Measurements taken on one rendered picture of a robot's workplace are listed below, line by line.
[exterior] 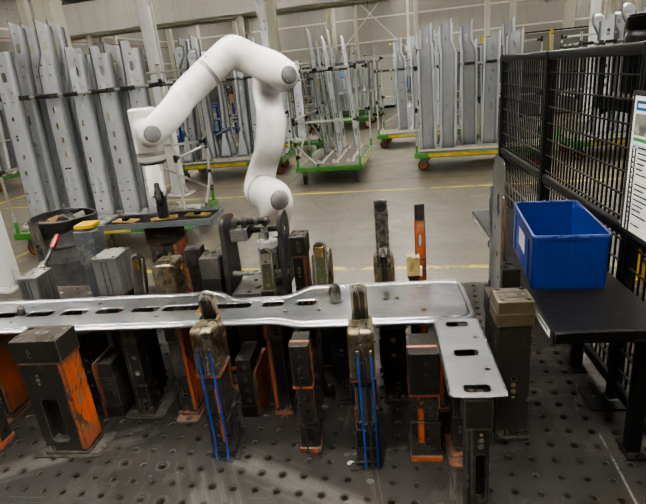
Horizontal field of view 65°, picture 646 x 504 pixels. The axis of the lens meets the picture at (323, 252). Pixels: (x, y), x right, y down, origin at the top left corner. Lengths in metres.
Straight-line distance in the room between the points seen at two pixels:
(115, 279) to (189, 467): 0.58
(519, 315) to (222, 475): 0.76
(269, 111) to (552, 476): 1.28
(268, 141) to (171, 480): 1.03
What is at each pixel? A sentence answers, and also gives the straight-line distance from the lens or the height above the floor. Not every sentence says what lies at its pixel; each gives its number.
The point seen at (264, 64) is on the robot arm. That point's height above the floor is 1.59.
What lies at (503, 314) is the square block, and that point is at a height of 1.03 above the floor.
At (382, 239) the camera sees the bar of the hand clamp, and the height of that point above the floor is 1.11.
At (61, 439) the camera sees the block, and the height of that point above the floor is 0.74.
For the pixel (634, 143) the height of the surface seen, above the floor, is 1.35.
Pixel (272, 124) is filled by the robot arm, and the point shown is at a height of 1.41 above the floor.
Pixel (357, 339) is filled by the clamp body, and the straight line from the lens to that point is 1.05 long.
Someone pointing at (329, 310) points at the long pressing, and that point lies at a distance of 1.25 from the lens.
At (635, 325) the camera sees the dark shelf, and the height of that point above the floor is 1.03.
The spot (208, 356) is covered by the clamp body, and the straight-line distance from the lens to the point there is 1.17.
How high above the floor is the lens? 1.55
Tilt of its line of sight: 19 degrees down
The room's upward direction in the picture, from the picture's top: 6 degrees counter-clockwise
